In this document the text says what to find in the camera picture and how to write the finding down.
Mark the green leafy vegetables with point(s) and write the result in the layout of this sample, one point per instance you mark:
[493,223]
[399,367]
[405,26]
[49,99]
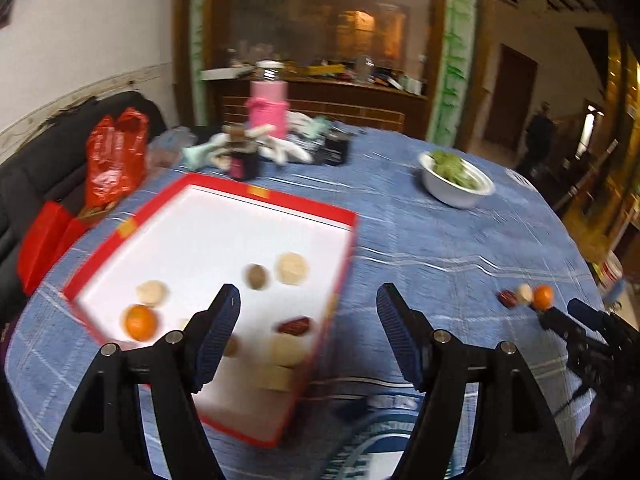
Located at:
[452,165]

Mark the black box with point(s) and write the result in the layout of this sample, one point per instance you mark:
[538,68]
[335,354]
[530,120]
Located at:
[336,149]

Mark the striped container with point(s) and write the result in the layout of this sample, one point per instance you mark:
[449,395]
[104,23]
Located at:
[612,275]

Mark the white bowl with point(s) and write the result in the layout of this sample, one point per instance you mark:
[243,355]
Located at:
[457,192]

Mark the small wooden block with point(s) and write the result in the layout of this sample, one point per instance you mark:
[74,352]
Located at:
[235,132]

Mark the wooden sideboard with mirror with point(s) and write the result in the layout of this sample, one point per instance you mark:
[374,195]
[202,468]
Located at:
[325,105]

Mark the red box with white inside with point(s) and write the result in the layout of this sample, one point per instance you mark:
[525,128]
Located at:
[210,240]

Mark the flat white box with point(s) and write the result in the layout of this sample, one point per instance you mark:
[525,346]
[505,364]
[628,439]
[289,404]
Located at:
[220,74]

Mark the white glove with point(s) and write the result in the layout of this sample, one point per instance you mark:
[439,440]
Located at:
[307,125]
[285,150]

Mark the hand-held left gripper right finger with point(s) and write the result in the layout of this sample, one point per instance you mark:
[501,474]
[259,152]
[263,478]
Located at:
[400,332]

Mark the brown wooden door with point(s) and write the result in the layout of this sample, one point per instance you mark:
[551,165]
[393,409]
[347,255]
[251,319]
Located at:
[510,95]

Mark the red paper bag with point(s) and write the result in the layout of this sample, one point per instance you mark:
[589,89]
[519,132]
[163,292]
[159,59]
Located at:
[45,240]

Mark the blue plaid tablecloth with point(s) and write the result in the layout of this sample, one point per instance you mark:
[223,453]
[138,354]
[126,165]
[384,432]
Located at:
[425,250]

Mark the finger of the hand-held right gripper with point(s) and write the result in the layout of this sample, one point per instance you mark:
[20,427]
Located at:
[560,325]
[592,316]

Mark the orange mandarin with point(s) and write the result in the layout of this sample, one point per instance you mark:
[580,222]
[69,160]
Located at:
[140,321]
[543,297]

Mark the glass pitcher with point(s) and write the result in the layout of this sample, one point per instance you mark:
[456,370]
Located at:
[367,70]

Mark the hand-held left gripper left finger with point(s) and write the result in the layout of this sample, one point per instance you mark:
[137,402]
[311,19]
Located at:
[220,332]

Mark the pale green glove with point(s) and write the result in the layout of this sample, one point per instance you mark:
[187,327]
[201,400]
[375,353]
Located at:
[200,152]

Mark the bamboo painted panel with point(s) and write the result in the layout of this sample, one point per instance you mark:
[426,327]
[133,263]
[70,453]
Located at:
[457,50]

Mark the black sofa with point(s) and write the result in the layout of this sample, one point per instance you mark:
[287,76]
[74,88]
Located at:
[30,175]

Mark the small dark jar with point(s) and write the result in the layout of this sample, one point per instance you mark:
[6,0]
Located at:
[245,164]

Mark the glass jar with pink sleeve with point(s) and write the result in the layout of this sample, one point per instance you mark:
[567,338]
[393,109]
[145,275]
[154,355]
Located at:
[270,105]

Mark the red date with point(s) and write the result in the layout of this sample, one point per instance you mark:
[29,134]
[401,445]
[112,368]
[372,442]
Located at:
[507,298]
[295,325]

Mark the red plastic bag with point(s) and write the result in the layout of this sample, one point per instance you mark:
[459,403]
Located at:
[115,160]

